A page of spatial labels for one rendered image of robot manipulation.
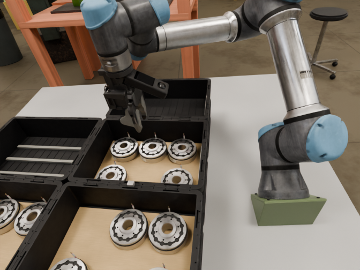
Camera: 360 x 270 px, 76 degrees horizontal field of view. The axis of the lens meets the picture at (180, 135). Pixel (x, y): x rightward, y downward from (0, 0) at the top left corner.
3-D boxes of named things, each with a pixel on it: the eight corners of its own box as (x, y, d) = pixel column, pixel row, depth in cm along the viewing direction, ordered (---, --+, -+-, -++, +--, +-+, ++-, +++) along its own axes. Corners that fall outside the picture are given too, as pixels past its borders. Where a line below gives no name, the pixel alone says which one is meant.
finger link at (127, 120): (125, 131, 73) (119, 105, 68) (143, 132, 72) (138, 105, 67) (121, 136, 70) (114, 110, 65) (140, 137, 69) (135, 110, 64)
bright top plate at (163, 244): (187, 212, 64) (187, 211, 64) (186, 250, 57) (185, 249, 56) (151, 212, 65) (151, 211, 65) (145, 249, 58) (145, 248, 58)
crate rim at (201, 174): (208, 124, 84) (208, 119, 83) (203, 194, 62) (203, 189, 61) (105, 122, 91) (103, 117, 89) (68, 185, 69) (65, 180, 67)
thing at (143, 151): (168, 139, 88) (168, 137, 87) (163, 158, 80) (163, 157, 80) (143, 138, 89) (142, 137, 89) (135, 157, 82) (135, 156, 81)
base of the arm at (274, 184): (299, 192, 81) (295, 164, 82) (318, 199, 66) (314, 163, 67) (254, 194, 83) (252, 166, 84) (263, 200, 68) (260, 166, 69)
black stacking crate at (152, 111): (210, 100, 112) (210, 79, 105) (208, 142, 91) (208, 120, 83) (133, 100, 119) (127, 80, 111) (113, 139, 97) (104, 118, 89)
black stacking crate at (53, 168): (112, 140, 97) (103, 119, 89) (80, 202, 75) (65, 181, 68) (28, 137, 103) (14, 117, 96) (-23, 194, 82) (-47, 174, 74)
